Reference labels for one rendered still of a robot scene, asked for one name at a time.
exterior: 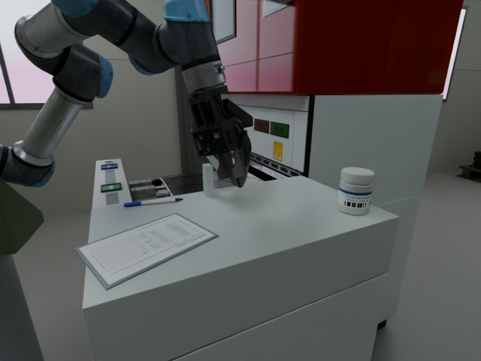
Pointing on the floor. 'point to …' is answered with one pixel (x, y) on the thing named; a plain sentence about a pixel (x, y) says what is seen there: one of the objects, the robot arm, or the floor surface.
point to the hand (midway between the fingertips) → (240, 180)
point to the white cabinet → (308, 331)
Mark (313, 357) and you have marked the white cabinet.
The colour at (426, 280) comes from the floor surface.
